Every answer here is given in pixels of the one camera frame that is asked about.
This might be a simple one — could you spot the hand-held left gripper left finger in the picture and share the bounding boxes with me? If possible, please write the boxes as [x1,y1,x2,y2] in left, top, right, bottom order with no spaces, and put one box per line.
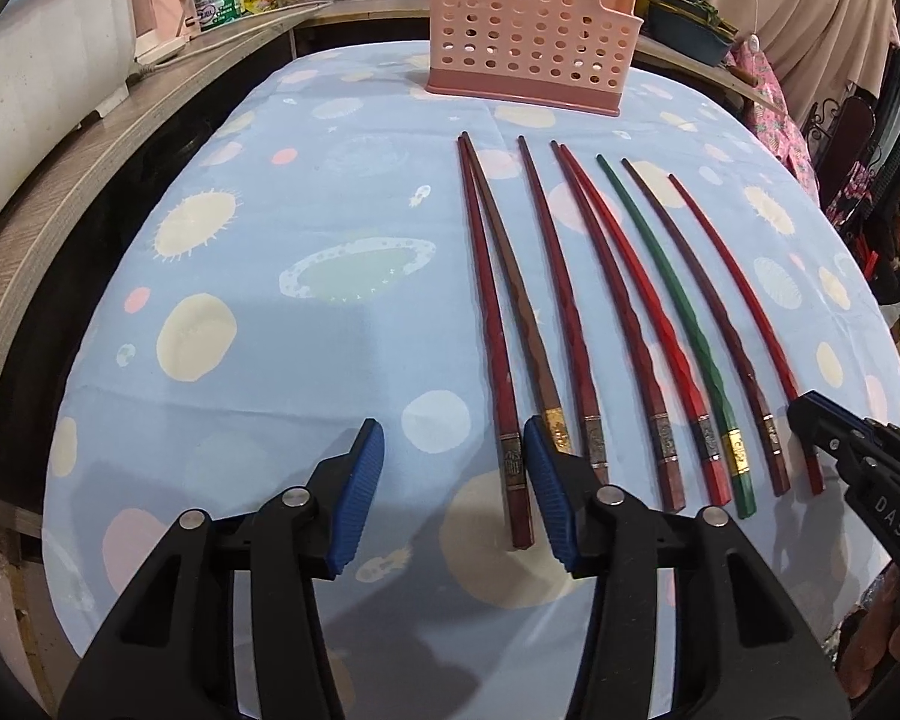
[58,418,386,720]

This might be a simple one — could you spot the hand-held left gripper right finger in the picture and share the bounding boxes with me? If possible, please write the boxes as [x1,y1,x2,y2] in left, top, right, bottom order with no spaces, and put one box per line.
[521,416,852,720]

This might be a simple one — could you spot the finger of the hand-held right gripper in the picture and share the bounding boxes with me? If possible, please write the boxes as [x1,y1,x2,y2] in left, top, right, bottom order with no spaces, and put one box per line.
[786,390,900,563]

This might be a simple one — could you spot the dark brown chopstick silver band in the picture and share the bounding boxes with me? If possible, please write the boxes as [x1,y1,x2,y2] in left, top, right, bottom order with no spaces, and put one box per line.
[621,157,792,497]

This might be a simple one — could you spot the thin red chopstick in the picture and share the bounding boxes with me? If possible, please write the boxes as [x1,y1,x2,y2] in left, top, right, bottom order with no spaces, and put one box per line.
[667,172,826,496]

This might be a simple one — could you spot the dark red chopstick silver band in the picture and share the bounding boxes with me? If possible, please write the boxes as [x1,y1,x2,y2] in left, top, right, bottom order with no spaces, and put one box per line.
[549,139,687,512]
[517,135,612,487]
[457,131,537,550]

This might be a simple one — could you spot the green chopstick gold band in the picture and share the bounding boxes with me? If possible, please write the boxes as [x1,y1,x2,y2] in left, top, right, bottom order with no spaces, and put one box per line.
[596,154,757,520]

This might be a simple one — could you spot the brown chopstick gold band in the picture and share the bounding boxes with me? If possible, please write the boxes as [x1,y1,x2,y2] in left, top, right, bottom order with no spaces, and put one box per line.
[461,142,575,458]

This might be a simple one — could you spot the group of lacquered chopsticks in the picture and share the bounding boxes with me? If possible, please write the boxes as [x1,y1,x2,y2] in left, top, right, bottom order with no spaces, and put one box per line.
[559,144,732,509]

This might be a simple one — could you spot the pink perforated utensil basket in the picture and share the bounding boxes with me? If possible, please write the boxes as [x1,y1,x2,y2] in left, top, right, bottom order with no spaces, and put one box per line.
[427,0,646,119]

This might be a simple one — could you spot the blue planet print tablecloth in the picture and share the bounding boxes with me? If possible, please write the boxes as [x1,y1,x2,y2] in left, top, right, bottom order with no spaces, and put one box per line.
[43,41,900,720]

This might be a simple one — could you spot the dark hanging clothes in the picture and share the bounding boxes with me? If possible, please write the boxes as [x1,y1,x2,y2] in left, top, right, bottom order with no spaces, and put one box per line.
[810,7,900,308]

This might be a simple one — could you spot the pink floral cloth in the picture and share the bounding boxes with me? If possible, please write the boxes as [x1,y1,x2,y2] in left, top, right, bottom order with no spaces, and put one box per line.
[731,41,822,203]

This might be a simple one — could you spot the beige hanging cloth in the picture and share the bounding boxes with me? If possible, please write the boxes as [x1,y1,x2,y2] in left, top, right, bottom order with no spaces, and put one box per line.
[709,0,900,143]

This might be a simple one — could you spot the blue bowl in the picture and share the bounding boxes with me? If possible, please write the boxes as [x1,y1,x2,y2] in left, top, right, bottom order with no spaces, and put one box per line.
[645,4,737,67]

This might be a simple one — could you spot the white bin with blue lid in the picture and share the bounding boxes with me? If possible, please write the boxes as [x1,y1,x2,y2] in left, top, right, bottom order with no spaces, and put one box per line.
[0,0,140,248]

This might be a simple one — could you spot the white power cable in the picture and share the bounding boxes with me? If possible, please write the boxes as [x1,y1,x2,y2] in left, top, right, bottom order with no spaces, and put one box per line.
[127,11,286,80]

